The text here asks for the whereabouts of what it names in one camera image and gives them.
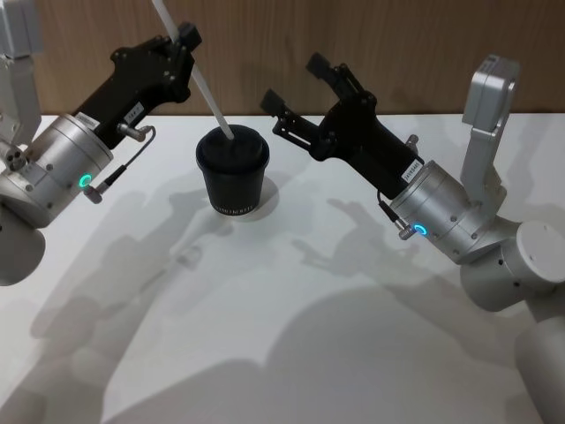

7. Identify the right gripper dark cable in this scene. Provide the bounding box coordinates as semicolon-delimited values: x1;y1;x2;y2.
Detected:
376;190;412;241

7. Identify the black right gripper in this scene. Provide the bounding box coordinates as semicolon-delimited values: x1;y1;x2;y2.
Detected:
260;52;426;199

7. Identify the black paper cup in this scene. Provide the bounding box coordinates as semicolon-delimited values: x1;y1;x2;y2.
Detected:
195;125;269;216

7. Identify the left gripper dark cable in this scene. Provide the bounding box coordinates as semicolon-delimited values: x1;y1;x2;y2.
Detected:
84;123;157;204

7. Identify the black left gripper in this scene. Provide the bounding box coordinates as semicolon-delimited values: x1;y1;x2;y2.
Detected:
72;23;203;150

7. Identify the gripper dark cable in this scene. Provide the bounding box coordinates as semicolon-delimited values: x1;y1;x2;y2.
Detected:
84;123;157;204
376;190;412;241

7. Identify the black cup lid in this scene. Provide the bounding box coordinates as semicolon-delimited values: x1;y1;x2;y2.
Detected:
195;125;269;172

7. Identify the white straw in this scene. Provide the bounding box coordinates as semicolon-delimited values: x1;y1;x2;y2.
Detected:
149;0;237;143

